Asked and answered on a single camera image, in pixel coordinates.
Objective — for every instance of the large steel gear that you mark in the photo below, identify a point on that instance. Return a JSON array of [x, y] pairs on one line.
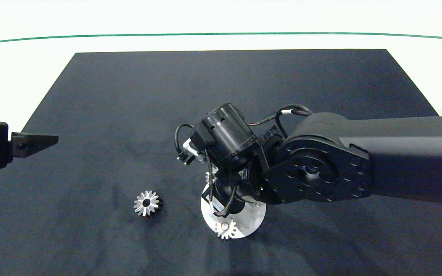
[[141, 204]]

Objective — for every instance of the round white plate with pins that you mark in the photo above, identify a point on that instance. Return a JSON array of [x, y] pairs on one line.
[[248, 226]]

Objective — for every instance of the black mat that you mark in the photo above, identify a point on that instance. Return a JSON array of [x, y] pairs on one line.
[[90, 237]]

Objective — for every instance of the green tape line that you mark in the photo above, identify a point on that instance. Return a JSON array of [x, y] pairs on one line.
[[221, 34]]

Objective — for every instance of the silver boxy wrist camera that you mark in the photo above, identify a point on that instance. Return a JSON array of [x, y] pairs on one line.
[[190, 149]]

